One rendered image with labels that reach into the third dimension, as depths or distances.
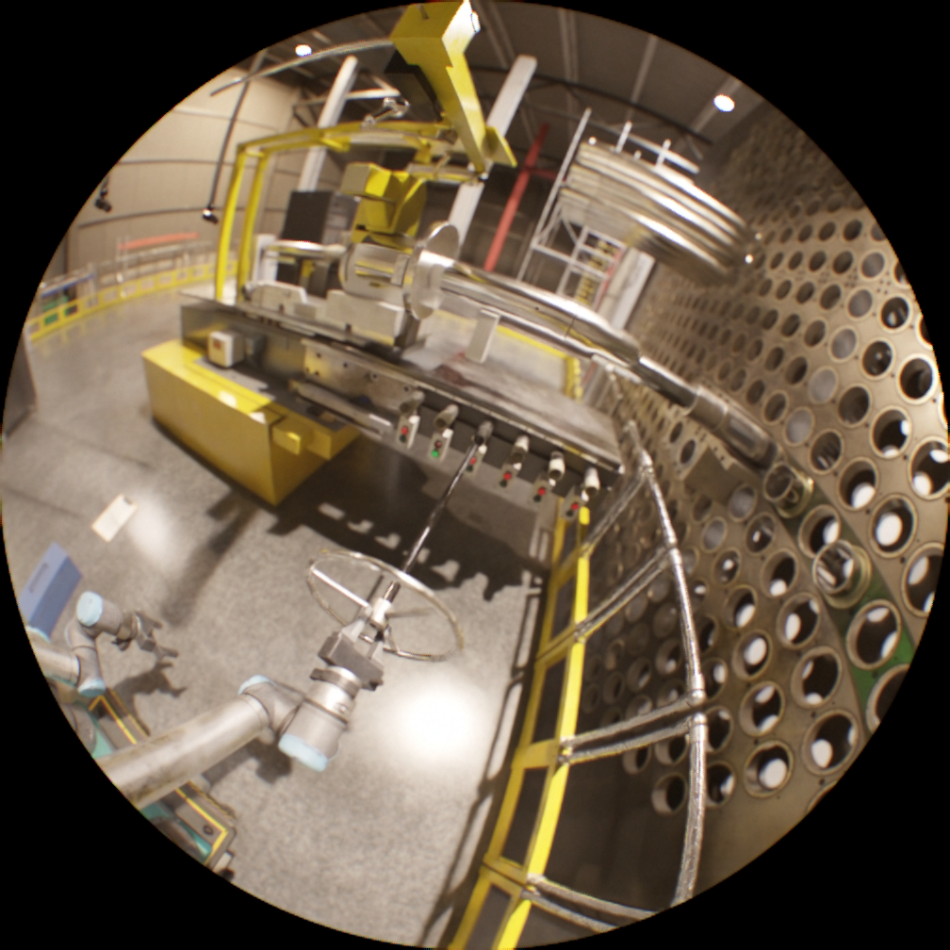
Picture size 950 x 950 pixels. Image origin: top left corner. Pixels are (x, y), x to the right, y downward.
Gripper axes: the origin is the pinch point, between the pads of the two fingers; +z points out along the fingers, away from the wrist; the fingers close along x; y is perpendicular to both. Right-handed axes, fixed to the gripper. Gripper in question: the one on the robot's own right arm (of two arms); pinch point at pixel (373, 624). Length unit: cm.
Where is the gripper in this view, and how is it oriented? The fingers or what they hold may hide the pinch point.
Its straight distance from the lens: 72.9
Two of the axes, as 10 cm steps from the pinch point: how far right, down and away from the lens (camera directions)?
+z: 2.7, -5.3, 8.1
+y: 8.2, -3.2, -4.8
